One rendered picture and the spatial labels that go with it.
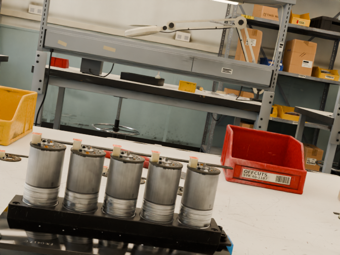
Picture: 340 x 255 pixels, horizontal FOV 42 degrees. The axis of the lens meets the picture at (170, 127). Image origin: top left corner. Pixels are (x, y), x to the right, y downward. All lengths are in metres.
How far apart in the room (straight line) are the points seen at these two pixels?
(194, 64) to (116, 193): 2.24
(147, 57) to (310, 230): 2.14
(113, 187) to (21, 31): 4.56
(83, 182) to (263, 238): 0.17
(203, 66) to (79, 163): 2.26
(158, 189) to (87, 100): 4.41
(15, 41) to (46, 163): 4.56
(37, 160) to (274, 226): 0.23
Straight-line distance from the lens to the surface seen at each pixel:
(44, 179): 0.32
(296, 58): 4.46
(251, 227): 0.42
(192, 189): 0.32
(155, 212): 0.32
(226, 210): 0.46
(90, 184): 0.32
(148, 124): 4.70
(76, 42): 2.57
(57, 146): 0.32
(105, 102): 4.70
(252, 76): 2.59
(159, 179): 0.32
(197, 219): 0.33
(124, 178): 0.31
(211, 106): 2.63
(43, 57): 2.63
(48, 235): 0.31
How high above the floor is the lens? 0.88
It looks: 8 degrees down
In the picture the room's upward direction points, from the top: 10 degrees clockwise
